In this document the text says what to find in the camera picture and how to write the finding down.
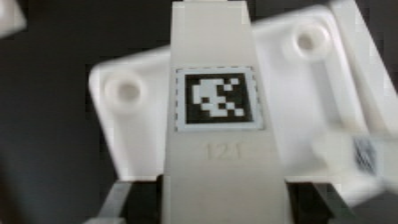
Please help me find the white desk leg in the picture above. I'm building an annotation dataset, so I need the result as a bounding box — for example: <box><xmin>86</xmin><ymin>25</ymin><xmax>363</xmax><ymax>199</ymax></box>
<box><xmin>161</xmin><ymin>0</ymin><xmax>289</xmax><ymax>224</ymax></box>
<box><xmin>0</xmin><ymin>0</ymin><xmax>26</xmax><ymax>38</ymax></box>
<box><xmin>312</xmin><ymin>132</ymin><xmax>398</xmax><ymax>205</ymax></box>

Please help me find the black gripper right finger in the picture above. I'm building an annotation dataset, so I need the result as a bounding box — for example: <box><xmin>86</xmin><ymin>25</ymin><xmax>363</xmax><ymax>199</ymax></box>
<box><xmin>285</xmin><ymin>182</ymin><xmax>363</xmax><ymax>224</ymax></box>

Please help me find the white desk top tray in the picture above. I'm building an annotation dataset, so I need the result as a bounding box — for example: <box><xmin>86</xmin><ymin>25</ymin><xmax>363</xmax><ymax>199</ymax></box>
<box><xmin>88</xmin><ymin>0</ymin><xmax>398</xmax><ymax>185</ymax></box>

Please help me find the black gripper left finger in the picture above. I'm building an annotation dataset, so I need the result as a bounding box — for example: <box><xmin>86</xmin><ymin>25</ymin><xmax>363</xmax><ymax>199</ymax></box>
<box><xmin>81</xmin><ymin>175</ymin><xmax>163</xmax><ymax>224</ymax></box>

